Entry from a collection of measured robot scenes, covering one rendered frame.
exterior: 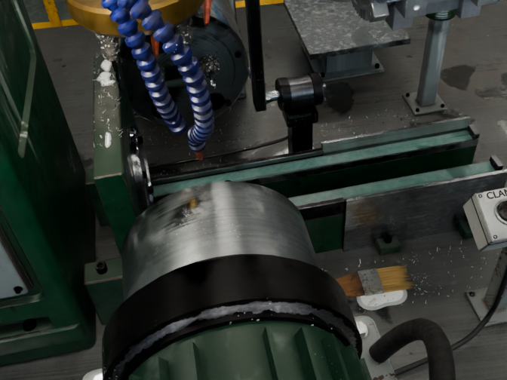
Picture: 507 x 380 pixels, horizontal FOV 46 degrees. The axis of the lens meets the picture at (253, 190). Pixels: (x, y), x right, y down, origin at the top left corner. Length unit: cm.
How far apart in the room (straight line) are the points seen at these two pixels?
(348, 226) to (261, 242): 42
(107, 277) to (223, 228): 35
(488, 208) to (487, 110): 64
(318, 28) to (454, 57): 37
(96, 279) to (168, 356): 61
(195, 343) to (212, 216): 33
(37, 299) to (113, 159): 25
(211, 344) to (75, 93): 128
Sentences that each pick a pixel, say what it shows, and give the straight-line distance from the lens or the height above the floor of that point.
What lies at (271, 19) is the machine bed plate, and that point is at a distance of 177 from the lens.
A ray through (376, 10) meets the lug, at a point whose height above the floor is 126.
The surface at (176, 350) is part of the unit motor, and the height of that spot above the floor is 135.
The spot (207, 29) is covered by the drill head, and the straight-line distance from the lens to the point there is 109.
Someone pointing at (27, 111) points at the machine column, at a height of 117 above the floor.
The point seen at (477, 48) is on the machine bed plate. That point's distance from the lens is 168.
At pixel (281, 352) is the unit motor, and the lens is 36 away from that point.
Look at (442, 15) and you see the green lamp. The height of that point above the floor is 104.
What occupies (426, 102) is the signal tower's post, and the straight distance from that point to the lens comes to 144.
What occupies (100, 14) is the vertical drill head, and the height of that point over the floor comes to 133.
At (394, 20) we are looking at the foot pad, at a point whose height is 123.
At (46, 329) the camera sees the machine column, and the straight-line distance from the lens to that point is 100.
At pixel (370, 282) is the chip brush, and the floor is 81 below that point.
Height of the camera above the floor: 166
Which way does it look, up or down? 45 degrees down
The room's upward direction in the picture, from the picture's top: 5 degrees counter-clockwise
